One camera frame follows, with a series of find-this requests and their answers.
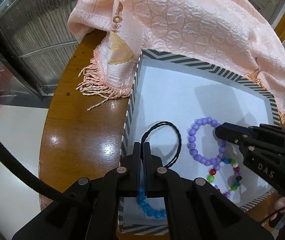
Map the blue bead bracelet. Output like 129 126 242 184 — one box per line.
135 183 168 219

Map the thin black hair tie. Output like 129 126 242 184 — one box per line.
140 121 183 169

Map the purple bead bracelet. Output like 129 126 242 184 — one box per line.
186 116 227 171

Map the multicolour bead bracelet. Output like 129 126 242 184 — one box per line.
207 157 242 198

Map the striped white jewelry tray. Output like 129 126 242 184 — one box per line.
117 48 282 235

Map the pink quilted fringed scarf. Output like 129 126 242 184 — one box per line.
68 0 285 125

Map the metal sliding door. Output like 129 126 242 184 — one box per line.
0 0 78 97

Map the black camera cable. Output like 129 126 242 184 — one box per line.
0 123 65 202

